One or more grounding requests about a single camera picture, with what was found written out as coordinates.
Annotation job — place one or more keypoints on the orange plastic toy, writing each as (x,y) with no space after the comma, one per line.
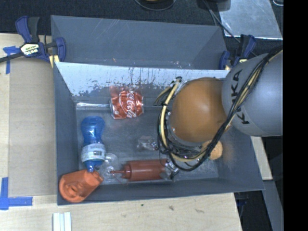
(77,186)

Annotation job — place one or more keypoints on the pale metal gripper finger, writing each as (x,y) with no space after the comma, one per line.
(145,139)
(144,147)

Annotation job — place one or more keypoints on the grey metal bin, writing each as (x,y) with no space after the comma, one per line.
(134,44)

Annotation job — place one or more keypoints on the red-brown squeeze bottle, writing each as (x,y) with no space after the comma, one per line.
(146,170)

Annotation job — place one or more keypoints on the pale wood board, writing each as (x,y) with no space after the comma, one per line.
(31,129)

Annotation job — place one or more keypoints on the blue plastic bottle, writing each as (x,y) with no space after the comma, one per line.
(92,133)

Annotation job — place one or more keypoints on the orange ball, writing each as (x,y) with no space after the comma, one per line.
(216,151)

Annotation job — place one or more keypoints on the clear glass cup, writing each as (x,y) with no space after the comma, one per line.
(111,161)

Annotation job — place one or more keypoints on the crushed red soda can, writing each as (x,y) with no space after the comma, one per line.
(126,103)

